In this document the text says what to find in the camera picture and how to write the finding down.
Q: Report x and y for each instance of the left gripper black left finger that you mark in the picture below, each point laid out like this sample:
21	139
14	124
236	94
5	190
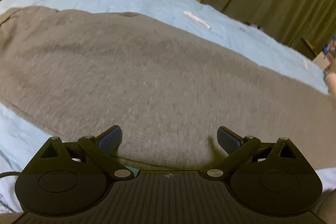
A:
66	178

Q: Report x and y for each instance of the grey knit pants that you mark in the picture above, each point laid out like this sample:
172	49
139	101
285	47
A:
73	73

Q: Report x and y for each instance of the light blue cartoon bedsheet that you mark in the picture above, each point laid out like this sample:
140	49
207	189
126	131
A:
21	139

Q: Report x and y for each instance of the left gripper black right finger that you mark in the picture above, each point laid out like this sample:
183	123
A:
267	178

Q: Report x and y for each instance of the cluttered side shelf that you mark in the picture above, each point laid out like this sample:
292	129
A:
325	59

